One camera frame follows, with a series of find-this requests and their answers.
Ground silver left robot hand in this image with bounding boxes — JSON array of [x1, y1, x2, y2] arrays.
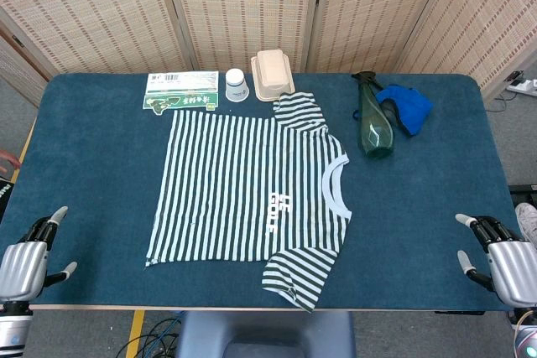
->
[[0, 205, 79, 304]]

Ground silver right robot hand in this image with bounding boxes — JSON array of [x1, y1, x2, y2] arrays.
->
[[455, 213, 537, 309]]

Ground green striped T-shirt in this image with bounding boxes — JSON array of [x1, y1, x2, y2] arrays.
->
[[144, 91, 352, 314]]

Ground white shoe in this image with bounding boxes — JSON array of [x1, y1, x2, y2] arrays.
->
[[514, 202, 537, 246]]

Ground bystander hand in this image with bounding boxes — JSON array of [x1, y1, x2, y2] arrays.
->
[[0, 148, 22, 173]]

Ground blue table mat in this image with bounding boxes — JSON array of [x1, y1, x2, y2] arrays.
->
[[0, 72, 537, 312]]

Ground white power strip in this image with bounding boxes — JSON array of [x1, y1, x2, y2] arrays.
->
[[506, 76, 537, 97]]

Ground blue cloth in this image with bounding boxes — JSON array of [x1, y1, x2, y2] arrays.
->
[[375, 84, 435, 137]]

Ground green white flattened carton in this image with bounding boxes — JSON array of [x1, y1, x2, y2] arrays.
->
[[142, 70, 220, 116]]

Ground white paper cup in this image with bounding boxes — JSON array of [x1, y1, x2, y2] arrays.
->
[[225, 68, 250, 103]]

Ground beige takeaway food box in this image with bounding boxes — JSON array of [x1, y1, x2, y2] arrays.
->
[[250, 49, 297, 102]]

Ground floor cables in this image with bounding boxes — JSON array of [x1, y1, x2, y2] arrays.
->
[[115, 311, 185, 358]]

